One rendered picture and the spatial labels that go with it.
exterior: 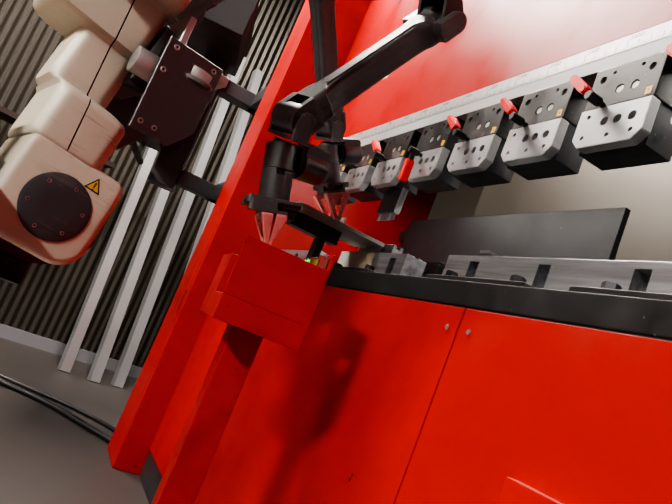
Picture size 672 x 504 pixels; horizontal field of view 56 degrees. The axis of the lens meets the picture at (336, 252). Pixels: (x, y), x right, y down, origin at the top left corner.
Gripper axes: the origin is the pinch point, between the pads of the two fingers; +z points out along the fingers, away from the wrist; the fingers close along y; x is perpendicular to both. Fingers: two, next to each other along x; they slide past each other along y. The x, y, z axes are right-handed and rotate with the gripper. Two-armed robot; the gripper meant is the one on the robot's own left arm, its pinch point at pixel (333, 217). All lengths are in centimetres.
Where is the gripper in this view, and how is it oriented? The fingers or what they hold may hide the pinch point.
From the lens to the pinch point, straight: 170.5
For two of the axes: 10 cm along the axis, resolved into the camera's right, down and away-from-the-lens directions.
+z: 0.8, 9.9, 0.6
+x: -9.1, 1.0, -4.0
